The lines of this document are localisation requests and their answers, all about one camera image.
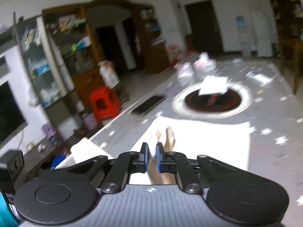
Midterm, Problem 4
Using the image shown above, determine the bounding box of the white cloth garment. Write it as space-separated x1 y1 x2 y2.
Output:
57 116 256 170

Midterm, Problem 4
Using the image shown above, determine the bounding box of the white remote control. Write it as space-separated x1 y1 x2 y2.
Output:
246 71 273 86

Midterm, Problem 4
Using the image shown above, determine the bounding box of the black television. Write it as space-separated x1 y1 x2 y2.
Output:
0 82 27 148

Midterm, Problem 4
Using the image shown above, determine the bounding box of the white printed sack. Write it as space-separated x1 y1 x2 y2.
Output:
98 60 120 89

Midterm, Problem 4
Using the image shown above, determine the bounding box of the red plastic stool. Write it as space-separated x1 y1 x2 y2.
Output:
89 86 121 122

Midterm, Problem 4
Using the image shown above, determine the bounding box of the bare foot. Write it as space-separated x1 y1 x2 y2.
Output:
147 127 176 184

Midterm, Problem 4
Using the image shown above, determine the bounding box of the white refrigerator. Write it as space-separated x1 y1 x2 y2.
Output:
251 11 273 58

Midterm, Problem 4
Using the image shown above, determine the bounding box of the floral bedding bundle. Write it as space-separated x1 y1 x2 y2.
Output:
166 44 186 65

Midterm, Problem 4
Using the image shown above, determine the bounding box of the glass shelf cabinet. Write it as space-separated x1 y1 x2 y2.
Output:
13 14 68 109

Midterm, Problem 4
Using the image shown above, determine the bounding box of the pink tissue box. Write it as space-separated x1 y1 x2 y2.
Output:
194 52 217 73

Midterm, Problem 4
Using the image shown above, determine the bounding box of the blue plastic stool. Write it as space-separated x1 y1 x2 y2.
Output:
50 154 67 170

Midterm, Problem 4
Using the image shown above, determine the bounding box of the round black induction cooktop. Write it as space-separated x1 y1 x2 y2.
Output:
172 82 253 119

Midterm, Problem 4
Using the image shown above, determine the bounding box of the wooden display cabinet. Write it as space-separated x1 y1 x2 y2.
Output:
42 0 169 107

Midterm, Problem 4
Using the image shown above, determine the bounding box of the white paper tissue sheet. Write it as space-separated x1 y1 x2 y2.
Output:
198 75 229 95

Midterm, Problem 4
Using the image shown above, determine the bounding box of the small pink tissue pack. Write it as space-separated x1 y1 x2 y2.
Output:
175 62 194 79

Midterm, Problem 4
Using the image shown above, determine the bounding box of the purple patterned bag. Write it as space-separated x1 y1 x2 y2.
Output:
82 112 98 131

